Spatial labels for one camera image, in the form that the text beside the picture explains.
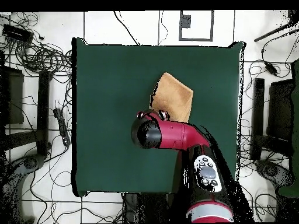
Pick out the tan terry towel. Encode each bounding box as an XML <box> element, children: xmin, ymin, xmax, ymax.
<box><xmin>149</xmin><ymin>72</ymin><xmax>194</xmax><ymax>123</ymax></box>

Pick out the dark green table cloth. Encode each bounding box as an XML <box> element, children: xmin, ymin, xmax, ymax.
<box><xmin>71</xmin><ymin>37</ymin><xmax>246</xmax><ymax>198</ymax></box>

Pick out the black power strip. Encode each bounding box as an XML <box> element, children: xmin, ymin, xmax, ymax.
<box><xmin>53</xmin><ymin>107</ymin><xmax>71</xmax><ymax>147</ymax></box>

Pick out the black power adapter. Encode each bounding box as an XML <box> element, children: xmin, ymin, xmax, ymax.
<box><xmin>265</xmin><ymin>62</ymin><xmax>279</xmax><ymax>77</ymax></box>

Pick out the dark stand base leg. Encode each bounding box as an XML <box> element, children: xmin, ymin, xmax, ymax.
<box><xmin>0</xmin><ymin>153</ymin><xmax>47</xmax><ymax>224</ymax></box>
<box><xmin>254</xmin><ymin>159</ymin><xmax>294</xmax><ymax>188</ymax></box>

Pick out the black rod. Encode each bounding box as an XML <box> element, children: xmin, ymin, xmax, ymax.
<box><xmin>253</xmin><ymin>10</ymin><xmax>299</xmax><ymax>43</ymax></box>

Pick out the black box device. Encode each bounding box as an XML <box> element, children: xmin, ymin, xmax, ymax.
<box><xmin>2</xmin><ymin>23</ymin><xmax>35</xmax><ymax>44</ymax></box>

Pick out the thin black floor cable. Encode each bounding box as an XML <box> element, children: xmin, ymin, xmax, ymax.
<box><xmin>158</xmin><ymin>10</ymin><xmax>169</xmax><ymax>46</ymax></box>

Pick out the black stand frame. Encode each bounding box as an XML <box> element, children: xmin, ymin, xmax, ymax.
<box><xmin>250</xmin><ymin>78</ymin><xmax>295</xmax><ymax>162</ymax></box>
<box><xmin>0</xmin><ymin>50</ymin><xmax>52</xmax><ymax>159</ymax></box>

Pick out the tangle of black cables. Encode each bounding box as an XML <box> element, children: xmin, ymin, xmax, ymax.
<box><xmin>0</xmin><ymin>11</ymin><xmax>74</xmax><ymax>78</ymax></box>

